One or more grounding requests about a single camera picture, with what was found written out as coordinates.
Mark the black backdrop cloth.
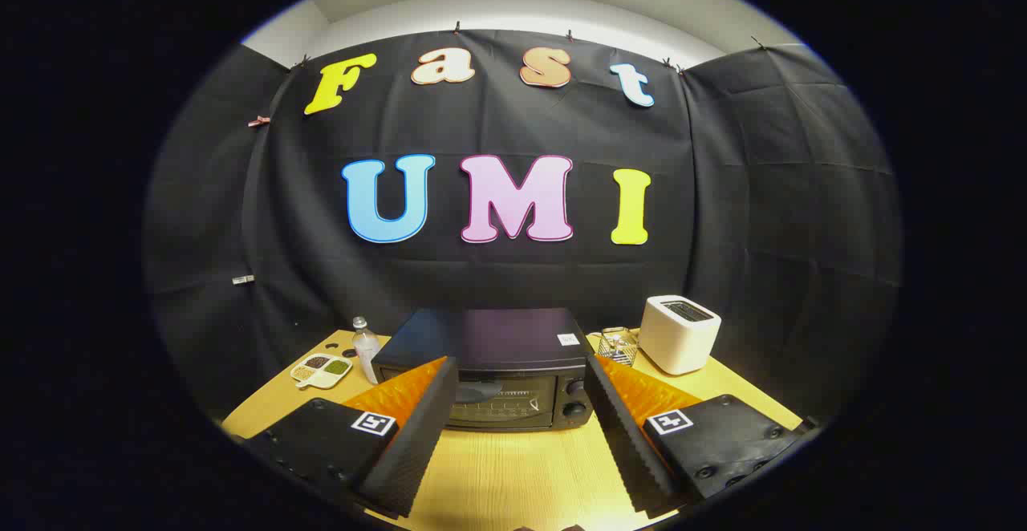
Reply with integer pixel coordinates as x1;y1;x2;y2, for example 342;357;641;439
144;30;903;428

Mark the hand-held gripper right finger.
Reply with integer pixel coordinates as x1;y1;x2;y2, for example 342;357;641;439
584;353;807;516

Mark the black toaster oven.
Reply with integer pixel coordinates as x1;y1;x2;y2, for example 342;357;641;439
371;307;596;433

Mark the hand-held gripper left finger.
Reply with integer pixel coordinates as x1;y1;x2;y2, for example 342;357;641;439
241;356;460;520

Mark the white toaster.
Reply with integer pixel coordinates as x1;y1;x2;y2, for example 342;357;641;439
639;295;722;376

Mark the white divided spice dish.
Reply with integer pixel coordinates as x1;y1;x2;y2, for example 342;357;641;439
290;353;354;391

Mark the clear plastic bottle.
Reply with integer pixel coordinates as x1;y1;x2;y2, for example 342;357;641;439
351;317;383;385

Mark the metal wire basket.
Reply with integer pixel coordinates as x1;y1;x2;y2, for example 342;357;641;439
598;326;640;368

